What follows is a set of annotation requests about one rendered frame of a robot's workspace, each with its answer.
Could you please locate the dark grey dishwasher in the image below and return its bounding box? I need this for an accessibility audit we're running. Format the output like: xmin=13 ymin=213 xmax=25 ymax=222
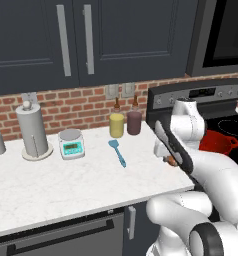
xmin=0 ymin=207 xmax=126 ymax=256

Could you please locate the purple bottle with brown nozzle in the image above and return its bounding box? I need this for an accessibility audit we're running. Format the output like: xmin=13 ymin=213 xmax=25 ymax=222
xmin=126 ymin=95 xmax=143 ymax=137

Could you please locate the black dishwasher handle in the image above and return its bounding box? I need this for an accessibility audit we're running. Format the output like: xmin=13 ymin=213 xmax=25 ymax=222
xmin=6 ymin=218 xmax=116 ymax=256

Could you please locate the white paper towel roll holder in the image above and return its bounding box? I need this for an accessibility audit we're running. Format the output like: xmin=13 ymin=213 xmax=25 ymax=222
xmin=15 ymin=101 xmax=55 ymax=162

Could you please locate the red pot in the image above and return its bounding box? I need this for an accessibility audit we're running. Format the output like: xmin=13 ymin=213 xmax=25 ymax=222
xmin=198 ymin=129 xmax=238 ymax=156

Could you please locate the black stove with hob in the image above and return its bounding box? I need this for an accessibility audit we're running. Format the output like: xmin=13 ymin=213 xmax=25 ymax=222
xmin=145 ymin=78 xmax=238 ymax=175

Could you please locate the dark cupboard door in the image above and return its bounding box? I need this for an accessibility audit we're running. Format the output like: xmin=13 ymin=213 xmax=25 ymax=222
xmin=0 ymin=0 xmax=81 ymax=97
xmin=72 ymin=0 xmax=199 ymax=88

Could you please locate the blue spatula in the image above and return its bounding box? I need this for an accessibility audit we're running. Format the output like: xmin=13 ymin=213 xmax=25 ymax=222
xmin=107 ymin=139 xmax=128 ymax=169

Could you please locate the grey wall outlet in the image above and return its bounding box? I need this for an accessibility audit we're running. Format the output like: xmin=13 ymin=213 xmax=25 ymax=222
xmin=21 ymin=92 xmax=38 ymax=105
xmin=121 ymin=82 xmax=136 ymax=99
xmin=105 ymin=83 xmax=120 ymax=100

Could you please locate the white and teal kitchen scale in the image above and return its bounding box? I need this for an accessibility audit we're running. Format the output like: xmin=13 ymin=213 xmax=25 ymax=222
xmin=57 ymin=128 xmax=86 ymax=161

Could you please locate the grey cupboard door handle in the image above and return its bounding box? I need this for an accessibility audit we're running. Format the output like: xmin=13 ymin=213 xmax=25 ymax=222
xmin=82 ymin=4 xmax=96 ymax=76
xmin=56 ymin=4 xmax=73 ymax=78

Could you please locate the grey lower cabinet handle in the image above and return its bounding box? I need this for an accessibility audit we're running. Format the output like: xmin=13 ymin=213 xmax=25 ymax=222
xmin=126 ymin=205 xmax=137 ymax=241

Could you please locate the dark lower cabinet door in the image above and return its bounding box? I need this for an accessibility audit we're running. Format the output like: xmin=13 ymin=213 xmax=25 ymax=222
xmin=122 ymin=199 xmax=163 ymax=256

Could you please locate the yellow bottle with brown nozzle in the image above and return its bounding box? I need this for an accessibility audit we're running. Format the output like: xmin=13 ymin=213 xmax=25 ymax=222
xmin=109 ymin=97 xmax=126 ymax=139

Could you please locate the black microwave oven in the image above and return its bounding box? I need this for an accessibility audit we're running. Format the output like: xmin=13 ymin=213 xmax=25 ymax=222
xmin=185 ymin=0 xmax=238 ymax=78

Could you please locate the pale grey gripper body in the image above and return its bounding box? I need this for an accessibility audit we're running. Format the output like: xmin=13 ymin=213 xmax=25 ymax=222
xmin=153 ymin=138 xmax=174 ymax=164

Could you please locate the small brown vegetable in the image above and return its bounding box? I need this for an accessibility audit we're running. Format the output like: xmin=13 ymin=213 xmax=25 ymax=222
xmin=166 ymin=155 xmax=178 ymax=167

